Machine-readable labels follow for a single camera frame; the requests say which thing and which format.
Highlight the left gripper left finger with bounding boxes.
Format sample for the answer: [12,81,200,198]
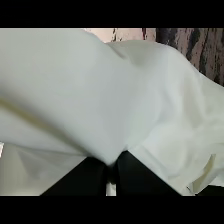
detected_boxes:
[40,156,110,197]

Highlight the white long-sleeved shirt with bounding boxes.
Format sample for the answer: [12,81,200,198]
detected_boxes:
[0,28,224,197]

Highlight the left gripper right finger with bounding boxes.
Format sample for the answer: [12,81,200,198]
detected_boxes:
[115,150,183,197]

